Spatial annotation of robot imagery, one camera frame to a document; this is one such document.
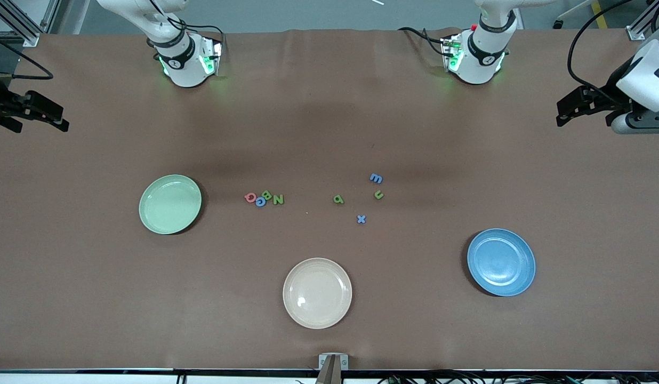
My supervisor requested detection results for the white chair leg with caster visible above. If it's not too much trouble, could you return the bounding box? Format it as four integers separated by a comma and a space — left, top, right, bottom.
552, 0, 597, 29

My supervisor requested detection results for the green plate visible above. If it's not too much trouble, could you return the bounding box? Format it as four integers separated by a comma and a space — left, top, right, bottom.
139, 174, 203, 235

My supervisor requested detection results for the blue plate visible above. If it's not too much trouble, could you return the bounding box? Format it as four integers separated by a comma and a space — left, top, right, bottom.
467, 228, 536, 297

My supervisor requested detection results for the brown table cover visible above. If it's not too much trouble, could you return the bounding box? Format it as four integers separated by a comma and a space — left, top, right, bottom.
0, 28, 659, 371

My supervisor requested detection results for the beige plate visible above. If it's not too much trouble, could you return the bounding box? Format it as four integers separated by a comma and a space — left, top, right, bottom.
283, 258, 353, 330

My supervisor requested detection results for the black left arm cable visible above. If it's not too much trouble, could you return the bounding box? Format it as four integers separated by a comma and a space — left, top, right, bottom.
567, 0, 635, 105

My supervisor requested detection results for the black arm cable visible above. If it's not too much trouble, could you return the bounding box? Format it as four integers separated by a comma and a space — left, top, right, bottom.
0, 32, 54, 81
567, 0, 635, 105

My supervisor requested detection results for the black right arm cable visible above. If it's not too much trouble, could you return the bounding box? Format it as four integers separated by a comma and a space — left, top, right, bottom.
0, 32, 54, 81

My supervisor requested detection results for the aluminium frame profile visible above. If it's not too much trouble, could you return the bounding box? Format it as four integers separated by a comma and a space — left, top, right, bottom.
627, 0, 659, 41
0, 0, 61, 47

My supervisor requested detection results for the black base cable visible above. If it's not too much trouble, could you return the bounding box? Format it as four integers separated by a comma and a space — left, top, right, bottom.
398, 27, 447, 57
146, 0, 226, 59

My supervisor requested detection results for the beige camera mount pole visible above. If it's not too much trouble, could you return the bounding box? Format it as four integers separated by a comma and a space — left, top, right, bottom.
315, 356, 344, 384

